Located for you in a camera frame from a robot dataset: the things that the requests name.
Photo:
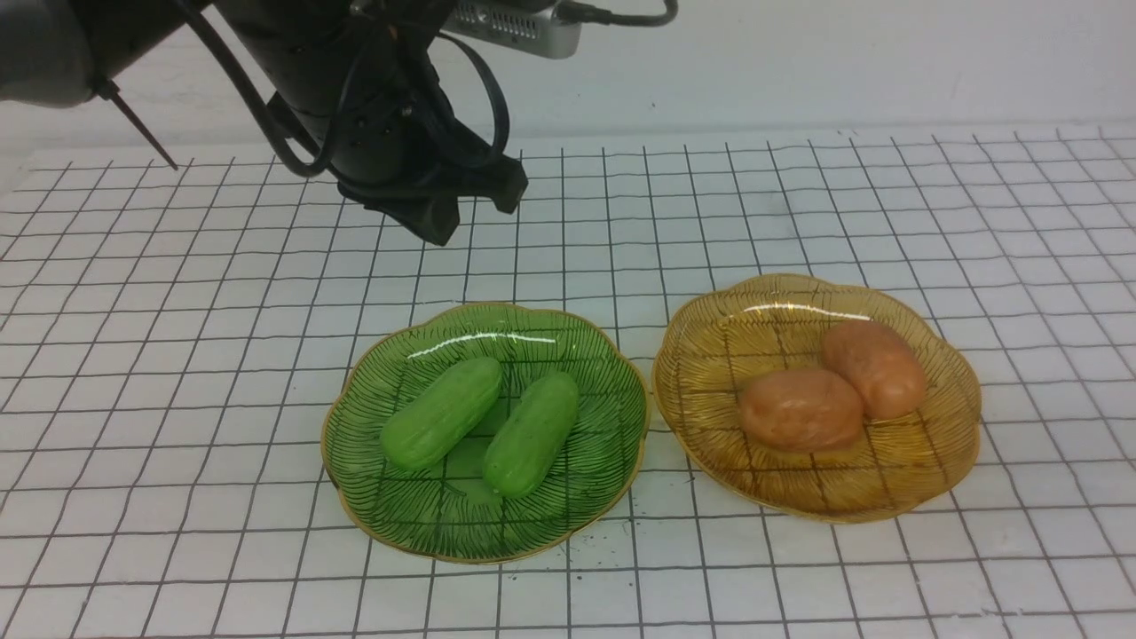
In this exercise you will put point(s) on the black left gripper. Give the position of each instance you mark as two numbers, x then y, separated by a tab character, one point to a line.
355	94

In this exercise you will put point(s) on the green cucumber toy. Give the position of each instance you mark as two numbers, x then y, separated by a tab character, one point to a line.
421	434
525	448

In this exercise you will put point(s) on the orange potato toy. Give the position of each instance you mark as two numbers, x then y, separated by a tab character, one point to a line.
879	364
802	411

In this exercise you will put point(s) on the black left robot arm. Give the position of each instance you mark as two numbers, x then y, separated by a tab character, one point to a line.
60	54

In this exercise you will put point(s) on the green glass leaf plate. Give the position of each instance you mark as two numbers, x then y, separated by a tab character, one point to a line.
448	511

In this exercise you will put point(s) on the white grid tablecloth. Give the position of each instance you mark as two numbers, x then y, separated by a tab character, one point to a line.
172	339

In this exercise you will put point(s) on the amber glass leaf plate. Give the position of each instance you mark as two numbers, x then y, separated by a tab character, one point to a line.
716	343

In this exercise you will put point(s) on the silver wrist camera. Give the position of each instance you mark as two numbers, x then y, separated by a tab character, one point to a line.
531	27

